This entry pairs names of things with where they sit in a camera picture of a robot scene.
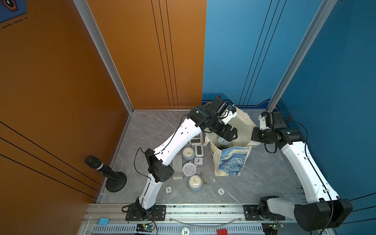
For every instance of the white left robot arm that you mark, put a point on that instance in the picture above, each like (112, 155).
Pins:
(214, 117)

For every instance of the cream blue-rim alarm clock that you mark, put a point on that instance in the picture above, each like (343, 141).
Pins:
(223, 142)

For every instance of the grey rectangular flat clock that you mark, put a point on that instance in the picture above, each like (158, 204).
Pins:
(177, 165)

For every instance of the pink round alarm clock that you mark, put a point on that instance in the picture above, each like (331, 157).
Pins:
(189, 169)

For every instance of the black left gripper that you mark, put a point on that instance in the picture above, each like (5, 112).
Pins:
(229, 137)

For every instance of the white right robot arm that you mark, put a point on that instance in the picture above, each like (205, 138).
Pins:
(324, 208)

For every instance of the right white round marker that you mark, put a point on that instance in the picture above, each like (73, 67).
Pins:
(221, 191)

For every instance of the small black square clock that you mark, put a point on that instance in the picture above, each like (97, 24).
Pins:
(198, 161)

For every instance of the red block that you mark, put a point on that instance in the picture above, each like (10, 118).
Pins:
(222, 232)

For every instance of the left white round marker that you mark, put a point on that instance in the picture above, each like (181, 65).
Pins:
(168, 189)

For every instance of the white round marker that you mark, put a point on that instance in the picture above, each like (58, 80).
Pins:
(221, 191)
(168, 189)

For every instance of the green circuit board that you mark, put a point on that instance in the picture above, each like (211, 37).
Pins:
(145, 228)

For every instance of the white number ten tag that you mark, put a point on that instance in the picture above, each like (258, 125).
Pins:
(185, 231)

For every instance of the cream canvas bag blue print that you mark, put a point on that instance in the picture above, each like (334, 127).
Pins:
(230, 160)

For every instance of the small white digital clock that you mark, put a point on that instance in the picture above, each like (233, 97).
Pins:
(199, 151)

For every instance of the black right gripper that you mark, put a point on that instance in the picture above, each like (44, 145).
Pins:
(254, 132)

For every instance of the blue beige-face alarm clock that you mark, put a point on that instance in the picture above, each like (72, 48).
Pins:
(195, 183)

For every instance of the black microphone on stand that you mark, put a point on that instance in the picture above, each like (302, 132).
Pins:
(115, 182)

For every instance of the tilted white digital clock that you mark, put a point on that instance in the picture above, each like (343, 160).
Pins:
(195, 141)

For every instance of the blue sticky pad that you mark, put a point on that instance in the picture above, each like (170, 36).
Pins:
(103, 221)

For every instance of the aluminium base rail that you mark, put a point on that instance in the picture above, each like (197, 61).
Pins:
(201, 219)

